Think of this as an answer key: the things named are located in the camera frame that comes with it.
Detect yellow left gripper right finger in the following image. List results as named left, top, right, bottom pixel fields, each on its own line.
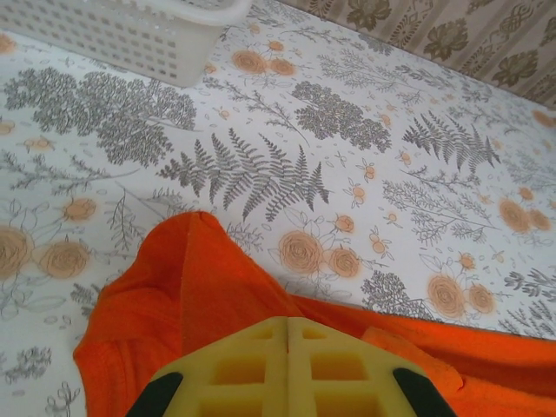
left=287, top=316, right=457, bottom=417

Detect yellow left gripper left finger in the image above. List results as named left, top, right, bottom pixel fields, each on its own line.
left=128, top=316, right=288, bottom=417

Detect orange t-shirt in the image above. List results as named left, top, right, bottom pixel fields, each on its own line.
left=72, top=211, right=556, bottom=417

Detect white plastic mesh basket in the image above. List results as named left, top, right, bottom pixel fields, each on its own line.
left=0, top=0, right=254, bottom=86

